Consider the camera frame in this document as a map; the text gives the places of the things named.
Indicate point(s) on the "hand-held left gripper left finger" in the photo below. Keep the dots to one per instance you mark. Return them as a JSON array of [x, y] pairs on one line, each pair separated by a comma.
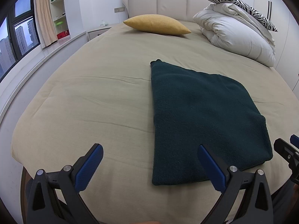
[[90, 168]]

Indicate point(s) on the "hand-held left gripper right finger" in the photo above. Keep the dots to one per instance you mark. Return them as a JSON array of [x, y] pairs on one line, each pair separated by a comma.
[[211, 168]]

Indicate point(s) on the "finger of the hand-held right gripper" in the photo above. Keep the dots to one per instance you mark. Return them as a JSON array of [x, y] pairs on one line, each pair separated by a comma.
[[295, 140], [286, 152]]

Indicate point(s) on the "dark green knit sweater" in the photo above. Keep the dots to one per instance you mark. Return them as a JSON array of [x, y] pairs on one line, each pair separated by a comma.
[[198, 112]]

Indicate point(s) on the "person's grey pants leg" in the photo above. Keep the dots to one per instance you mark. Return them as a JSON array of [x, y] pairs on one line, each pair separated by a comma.
[[279, 198]]

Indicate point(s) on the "bed with beige sheet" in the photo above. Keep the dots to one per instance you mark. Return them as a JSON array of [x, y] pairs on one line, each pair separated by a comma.
[[93, 102]]

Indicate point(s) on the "white window sill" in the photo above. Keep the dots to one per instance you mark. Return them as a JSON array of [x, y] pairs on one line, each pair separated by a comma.
[[46, 58]]

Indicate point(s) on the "white folded duvet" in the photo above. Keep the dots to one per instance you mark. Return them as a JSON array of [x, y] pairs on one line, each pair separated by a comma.
[[233, 37]]

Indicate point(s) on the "white wardrobe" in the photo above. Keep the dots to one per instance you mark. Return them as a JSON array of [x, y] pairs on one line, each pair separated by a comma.
[[280, 9]]

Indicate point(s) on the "white nightstand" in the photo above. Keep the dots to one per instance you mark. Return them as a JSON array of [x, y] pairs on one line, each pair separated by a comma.
[[95, 33]]

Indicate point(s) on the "red box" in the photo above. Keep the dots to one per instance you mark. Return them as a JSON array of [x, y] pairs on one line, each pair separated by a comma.
[[62, 35]]

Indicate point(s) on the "green container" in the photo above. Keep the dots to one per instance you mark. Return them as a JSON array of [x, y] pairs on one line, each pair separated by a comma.
[[59, 23]]

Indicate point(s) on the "dark framed window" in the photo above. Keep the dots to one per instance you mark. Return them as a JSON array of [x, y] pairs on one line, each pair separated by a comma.
[[23, 35]]

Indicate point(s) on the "zebra print pillow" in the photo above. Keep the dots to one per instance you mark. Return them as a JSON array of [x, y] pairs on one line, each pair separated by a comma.
[[233, 1]]

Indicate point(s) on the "yellow pillow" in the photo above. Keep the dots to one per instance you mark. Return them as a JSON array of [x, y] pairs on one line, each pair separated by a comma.
[[156, 24]]

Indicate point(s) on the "beige curtain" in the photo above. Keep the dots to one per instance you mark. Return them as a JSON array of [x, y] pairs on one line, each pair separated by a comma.
[[44, 16]]

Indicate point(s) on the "cream padded headboard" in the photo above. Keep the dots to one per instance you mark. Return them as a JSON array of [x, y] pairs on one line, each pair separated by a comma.
[[170, 2]]

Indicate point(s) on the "wall socket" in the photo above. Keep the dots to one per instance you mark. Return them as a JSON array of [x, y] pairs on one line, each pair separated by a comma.
[[119, 9]]

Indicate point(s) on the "white wall shelf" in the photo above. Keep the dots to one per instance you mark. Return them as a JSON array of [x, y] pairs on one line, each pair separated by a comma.
[[58, 7]]

